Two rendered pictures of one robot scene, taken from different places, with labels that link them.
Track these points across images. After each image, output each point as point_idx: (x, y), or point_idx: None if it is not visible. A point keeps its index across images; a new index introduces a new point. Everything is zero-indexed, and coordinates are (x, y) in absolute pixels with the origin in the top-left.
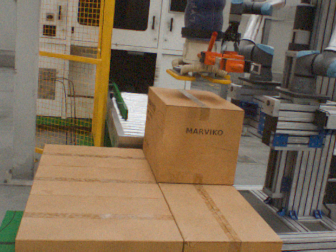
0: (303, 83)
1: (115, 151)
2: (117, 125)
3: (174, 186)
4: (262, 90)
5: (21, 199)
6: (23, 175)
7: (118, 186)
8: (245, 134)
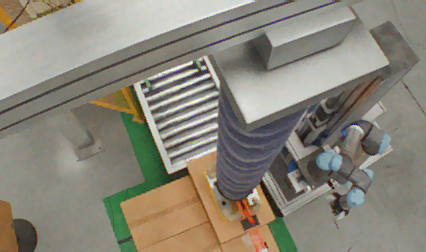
0: (319, 175)
1: (172, 193)
2: (154, 134)
3: (231, 245)
4: None
5: (102, 177)
6: (87, 145)
7: None
8: None
